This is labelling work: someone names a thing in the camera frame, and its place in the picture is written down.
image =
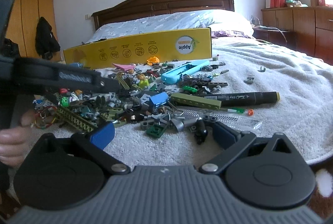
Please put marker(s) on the black marker pen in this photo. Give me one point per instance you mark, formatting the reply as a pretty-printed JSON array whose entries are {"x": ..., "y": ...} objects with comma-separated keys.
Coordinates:
[{"x": 245, "y": 99}]

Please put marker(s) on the purple pillow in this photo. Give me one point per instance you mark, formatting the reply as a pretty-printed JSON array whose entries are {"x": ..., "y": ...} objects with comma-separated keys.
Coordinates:
[{"x": 230, "y": 33}]

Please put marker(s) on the light blue floral duvet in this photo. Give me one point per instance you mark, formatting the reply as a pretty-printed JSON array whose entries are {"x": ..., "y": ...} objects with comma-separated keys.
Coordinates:
[{"x": 215, "y": 19}]

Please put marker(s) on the blue lego brick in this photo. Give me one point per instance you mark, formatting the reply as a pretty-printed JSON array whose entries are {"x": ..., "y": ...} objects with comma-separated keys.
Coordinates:
[{"x": 158, "y": 99}]

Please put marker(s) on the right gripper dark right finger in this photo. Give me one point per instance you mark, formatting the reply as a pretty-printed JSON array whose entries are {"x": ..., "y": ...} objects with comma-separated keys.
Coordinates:
[{"x": 223, "y": 134}]

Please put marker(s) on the wooden sideboard cabinet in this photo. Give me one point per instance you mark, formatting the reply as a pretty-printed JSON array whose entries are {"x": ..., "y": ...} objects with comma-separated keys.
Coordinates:
[{"x": 312, "y": 26}]

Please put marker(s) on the olive studded lego beam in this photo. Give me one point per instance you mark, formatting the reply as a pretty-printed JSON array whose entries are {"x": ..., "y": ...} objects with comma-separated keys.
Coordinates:
[{"x": 74, "y": 120}]

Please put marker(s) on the yellow cardboard box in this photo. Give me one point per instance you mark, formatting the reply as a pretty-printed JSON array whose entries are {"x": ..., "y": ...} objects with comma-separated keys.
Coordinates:
[{"x": 182, "y": 45}]

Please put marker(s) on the white fluffy blanket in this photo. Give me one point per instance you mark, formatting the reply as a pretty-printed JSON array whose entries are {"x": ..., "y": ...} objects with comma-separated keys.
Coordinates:
[{"x": 288, "y": 91}]

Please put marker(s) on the clear plastic ruler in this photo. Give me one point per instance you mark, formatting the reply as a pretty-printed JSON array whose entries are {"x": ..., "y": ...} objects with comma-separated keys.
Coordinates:
[{"x": 233, "y": 120}]

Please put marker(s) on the person's left hand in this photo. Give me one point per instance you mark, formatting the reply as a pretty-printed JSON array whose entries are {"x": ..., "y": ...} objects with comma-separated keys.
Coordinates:
[{"x": 15, "y": 141}]

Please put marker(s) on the pink flat piece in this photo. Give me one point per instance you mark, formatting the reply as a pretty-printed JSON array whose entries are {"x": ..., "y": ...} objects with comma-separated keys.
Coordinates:
[{"x": 123, "y": 67}]

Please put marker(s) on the dark wooden headboard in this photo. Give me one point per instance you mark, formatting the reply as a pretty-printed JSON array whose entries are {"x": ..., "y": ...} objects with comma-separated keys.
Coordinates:
[{"x": 134, "y": 9}]

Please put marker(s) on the olive long lego beam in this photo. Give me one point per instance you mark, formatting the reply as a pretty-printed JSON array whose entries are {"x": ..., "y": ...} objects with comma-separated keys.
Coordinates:
[{"x": 195, "y": 101}]

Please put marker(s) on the light blue plastic case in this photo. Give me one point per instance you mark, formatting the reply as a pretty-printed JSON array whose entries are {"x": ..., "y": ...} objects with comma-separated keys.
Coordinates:
[{"x": 173, "y": 76}]

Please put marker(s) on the black hanging jacket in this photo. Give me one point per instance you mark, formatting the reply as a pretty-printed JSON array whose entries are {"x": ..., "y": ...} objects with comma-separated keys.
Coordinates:
[{"x": 45, "y": 43}]

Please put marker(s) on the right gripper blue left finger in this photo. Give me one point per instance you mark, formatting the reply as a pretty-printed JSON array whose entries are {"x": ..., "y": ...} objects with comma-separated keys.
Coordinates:
[{"x": 98, "y": 139}]

